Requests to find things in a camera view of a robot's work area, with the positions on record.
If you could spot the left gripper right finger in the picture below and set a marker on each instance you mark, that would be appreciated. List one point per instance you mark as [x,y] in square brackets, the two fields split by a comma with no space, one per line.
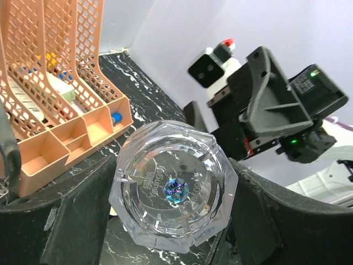
[271,224]

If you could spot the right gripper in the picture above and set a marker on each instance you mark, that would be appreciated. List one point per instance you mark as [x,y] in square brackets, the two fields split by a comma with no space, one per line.
[260,108]

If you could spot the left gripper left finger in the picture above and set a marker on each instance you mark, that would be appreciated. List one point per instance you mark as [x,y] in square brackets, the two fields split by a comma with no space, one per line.
[62,224]

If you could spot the clear faceted glass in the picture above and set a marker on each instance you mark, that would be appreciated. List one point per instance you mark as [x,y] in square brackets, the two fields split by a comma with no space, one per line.
[173,186]

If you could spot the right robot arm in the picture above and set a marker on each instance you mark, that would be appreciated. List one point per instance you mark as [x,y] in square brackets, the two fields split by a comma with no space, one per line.
[332,182]

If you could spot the steel two-tier dish rack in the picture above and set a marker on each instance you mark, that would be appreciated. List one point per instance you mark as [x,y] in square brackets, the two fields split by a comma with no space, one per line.
[11,161]

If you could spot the blue capped small bottle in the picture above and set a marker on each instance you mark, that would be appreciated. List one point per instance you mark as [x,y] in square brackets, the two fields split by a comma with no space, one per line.
[116,118]

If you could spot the peach plastic desk organizer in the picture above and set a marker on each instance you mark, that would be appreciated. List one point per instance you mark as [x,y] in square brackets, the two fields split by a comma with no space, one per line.
[57,107]

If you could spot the white barcode card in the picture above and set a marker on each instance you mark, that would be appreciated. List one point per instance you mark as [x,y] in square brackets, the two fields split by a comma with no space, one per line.
[26,100]

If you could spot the green white medicine box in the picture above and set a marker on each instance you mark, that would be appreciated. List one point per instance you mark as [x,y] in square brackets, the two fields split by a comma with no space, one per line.
[61,87]

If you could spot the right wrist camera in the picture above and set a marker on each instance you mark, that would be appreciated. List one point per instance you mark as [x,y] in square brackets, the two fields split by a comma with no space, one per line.
[213,66]

